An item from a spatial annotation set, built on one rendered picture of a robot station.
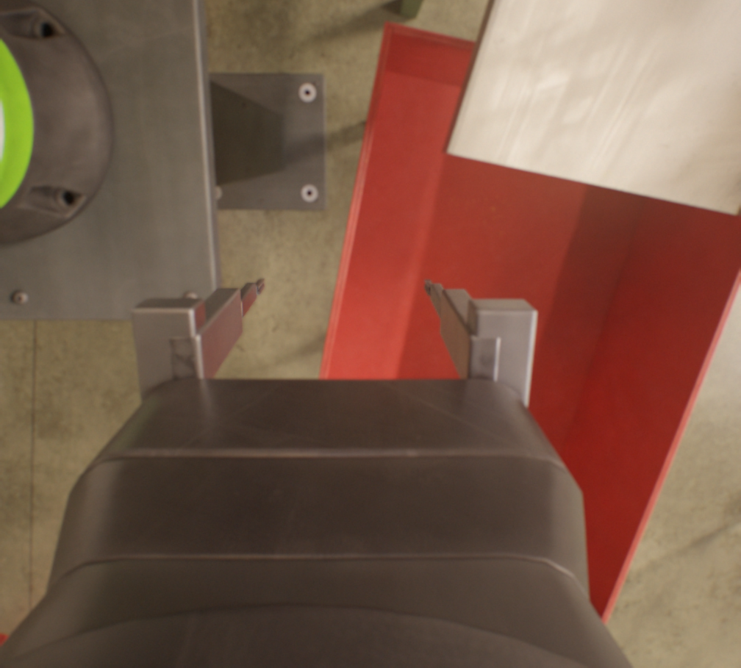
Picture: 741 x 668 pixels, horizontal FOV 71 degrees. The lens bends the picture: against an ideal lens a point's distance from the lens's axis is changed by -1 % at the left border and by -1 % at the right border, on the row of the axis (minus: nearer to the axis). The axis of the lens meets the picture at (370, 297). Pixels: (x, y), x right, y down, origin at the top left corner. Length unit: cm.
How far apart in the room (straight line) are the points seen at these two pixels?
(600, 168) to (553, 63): 10
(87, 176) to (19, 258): 8
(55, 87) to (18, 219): 8
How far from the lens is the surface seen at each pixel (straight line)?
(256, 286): 16
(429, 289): 15
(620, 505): 75
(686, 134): 48
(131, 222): 37
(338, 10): 129
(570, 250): 78
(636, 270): 78
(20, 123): 31
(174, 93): 36
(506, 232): 75
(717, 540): 198
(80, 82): 36
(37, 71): 34
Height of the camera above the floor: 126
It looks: 75 degrees down
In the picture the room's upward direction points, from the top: 175 degrees clockwise
